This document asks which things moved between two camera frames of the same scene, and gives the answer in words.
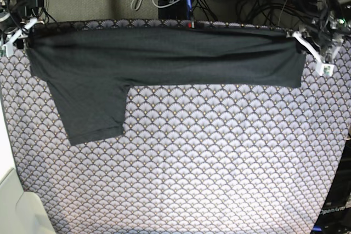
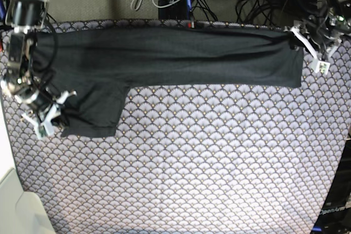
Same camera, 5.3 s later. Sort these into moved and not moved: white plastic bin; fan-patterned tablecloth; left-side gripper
Moved: left-side gripper
Not moved: fan-patterned tablecloth; white plastic bin
